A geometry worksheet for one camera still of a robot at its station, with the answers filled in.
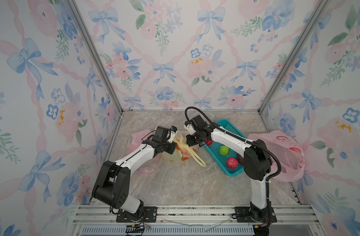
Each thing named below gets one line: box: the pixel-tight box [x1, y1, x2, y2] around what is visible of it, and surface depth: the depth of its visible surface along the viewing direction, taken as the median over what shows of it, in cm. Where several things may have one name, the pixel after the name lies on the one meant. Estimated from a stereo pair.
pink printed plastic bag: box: [247, 130, 305, 183], surface depth 82 cm
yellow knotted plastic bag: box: [159, 131, 207, 167], surface depth 91 cm
